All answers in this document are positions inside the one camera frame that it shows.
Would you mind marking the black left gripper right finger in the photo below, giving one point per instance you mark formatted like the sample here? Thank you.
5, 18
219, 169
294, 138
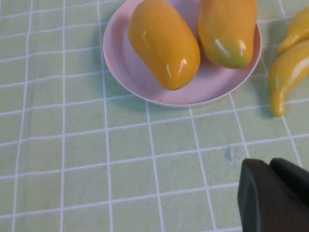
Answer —
294, 180

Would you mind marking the green checked tablecloth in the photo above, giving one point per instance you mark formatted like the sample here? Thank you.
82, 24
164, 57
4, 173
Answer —
72, 157

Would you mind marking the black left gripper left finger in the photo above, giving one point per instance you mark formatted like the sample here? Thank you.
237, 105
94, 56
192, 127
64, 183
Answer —
260, 205

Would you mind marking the all orange-yellow toy mango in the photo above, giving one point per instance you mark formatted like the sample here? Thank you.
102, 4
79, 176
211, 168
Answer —
164, 48

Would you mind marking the pink round plate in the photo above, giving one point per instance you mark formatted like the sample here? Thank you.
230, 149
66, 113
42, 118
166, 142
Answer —
135, 79

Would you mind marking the yellow toy banana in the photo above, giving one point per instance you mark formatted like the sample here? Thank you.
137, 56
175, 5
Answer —
282, 77
297, 31

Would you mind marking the green-tipped orange toy mango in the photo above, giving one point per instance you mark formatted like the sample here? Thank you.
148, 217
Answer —
227, 31

